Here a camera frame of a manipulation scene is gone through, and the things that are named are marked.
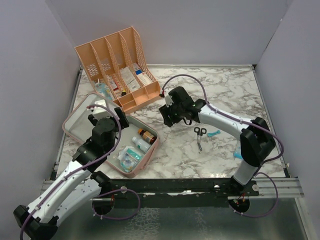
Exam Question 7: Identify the black handled scissors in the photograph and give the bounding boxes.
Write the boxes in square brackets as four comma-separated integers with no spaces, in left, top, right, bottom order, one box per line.
[193,126,207,154]

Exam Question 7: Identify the pink medicine kit case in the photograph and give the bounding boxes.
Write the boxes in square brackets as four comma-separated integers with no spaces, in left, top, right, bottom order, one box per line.
[60,93,159,178]

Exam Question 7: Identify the teal bandage packet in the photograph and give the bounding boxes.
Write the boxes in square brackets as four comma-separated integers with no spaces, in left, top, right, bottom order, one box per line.
[125,148,144,162]

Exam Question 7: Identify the brown medicine bottle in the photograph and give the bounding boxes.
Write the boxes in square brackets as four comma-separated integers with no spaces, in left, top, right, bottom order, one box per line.
[137,128,157,145]

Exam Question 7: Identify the white plastic bottle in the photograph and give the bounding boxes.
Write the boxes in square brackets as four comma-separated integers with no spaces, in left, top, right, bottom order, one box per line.
[132,136,151,153]

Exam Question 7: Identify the clear bandage bag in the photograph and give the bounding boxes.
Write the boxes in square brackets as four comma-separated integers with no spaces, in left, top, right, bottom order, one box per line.
[117,153,139,173]

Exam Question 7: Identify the small teal strip packet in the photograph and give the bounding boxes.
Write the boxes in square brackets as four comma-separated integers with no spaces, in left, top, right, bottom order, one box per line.
[206,130,221,137]

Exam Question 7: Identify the blue tissue pack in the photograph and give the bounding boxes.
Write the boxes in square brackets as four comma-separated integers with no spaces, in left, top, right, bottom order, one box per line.
[233,146,243,159]

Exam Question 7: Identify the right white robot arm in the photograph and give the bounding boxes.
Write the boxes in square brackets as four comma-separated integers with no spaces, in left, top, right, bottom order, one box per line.
[159,86,276,196]

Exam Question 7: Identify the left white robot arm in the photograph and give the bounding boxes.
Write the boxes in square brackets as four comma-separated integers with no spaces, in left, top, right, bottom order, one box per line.
[13,107,129,240]

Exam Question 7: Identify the red white medicine box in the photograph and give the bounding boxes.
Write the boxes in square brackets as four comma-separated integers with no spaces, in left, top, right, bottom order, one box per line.
[106,74,122,92]

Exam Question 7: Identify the blue white medicine box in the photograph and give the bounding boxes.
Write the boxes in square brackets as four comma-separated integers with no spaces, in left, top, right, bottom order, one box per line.
[132,62,152,86]

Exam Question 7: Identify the small dark bottle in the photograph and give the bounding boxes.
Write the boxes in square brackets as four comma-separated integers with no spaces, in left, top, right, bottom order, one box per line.
[121,90,127,97]

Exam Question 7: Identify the blue patterned pouch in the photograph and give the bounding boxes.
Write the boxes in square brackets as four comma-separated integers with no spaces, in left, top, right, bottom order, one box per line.
[95,83,113,101]

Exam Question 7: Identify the orange plastic file organizer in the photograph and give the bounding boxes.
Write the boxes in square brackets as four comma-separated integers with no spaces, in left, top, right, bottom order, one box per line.
[75,27,161,113]

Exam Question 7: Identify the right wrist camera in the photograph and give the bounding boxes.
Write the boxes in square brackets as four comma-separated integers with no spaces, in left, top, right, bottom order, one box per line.
[165,94,174,108]

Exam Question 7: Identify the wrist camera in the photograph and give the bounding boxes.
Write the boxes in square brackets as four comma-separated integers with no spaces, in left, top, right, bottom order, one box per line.
[165,94,174,108]
[92,99,111,120]

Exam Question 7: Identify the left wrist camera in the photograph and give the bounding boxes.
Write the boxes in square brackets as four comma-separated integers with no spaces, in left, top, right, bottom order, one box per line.
[92,99,111,120]

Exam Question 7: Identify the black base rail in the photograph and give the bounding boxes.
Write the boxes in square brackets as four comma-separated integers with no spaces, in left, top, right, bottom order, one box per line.
[90,171,259,209]

